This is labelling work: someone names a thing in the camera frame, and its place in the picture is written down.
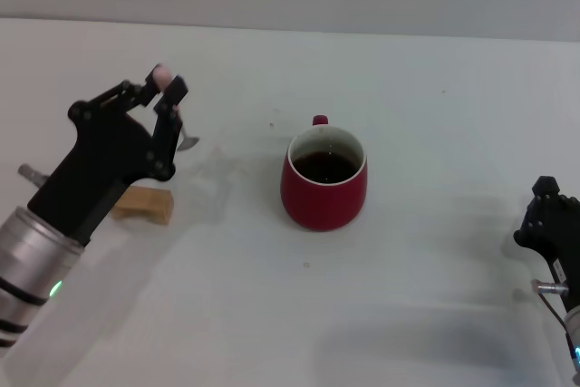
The plain wooden block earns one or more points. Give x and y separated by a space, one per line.
149 206

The dark coffee liquid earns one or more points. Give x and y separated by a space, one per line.
324 168

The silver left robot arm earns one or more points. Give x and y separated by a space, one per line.
31 260

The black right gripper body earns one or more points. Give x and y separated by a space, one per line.
557 233

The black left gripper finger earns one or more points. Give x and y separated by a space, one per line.
131 94
165 142

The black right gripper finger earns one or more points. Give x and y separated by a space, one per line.
547 187

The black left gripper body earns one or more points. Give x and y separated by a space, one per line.
99 165

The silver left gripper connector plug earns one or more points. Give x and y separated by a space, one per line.
31 175

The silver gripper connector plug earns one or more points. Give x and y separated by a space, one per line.
550 286
31 175

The red ceramic mug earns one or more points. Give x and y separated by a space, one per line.
317 206

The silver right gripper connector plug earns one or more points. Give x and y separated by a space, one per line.
550 286

